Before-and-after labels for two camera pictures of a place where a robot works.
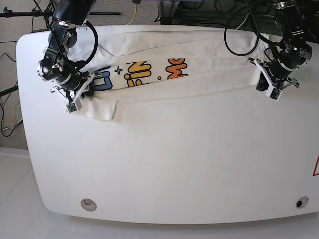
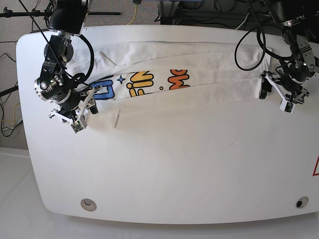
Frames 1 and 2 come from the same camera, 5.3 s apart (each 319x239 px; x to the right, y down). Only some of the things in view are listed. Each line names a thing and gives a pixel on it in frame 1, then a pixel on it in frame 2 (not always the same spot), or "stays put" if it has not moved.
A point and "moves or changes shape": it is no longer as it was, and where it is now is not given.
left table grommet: x=88 y=204 stays put
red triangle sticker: x=316 y=166 stays put
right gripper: x=278 y=83 → x=289 y=89
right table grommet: x=302 y=202 stays put
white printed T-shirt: x=145 y=67 moves or changes shape
